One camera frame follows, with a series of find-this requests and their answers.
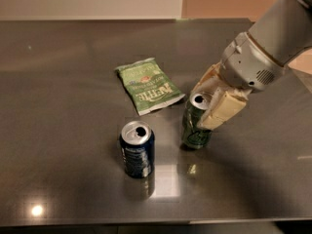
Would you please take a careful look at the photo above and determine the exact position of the blue pepsi can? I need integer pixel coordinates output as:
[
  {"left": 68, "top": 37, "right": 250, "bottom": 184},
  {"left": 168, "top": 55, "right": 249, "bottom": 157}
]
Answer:
[{"left": 119, "top": 121, "right": 155, "bottom": 178}]

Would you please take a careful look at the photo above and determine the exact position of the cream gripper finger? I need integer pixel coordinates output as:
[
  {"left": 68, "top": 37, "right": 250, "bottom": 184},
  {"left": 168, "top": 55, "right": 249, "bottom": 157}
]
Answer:
[
  {"left": 191, "top": 63, "right": 223, "bottom": 94},
  {"left": 197, "top": 88, "right": 248, "bottom": 131}
]

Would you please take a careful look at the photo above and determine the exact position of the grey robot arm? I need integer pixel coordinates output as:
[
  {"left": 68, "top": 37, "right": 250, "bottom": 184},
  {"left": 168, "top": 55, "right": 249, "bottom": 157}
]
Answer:
[{"left": 193, "top": 0, "right": 312, "bottom": 130}]

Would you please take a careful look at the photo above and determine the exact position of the green soda can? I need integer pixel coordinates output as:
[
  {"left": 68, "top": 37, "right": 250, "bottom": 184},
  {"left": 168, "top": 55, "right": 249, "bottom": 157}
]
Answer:
[{"left": 181, "top": 92, "right": 212, "bottom": 149}]

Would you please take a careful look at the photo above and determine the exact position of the green chip bag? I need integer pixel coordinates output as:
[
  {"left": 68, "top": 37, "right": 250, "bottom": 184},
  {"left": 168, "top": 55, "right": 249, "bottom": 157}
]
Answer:
[{"left": 115, "top": 58, "right": 184, "bottom": 116}]

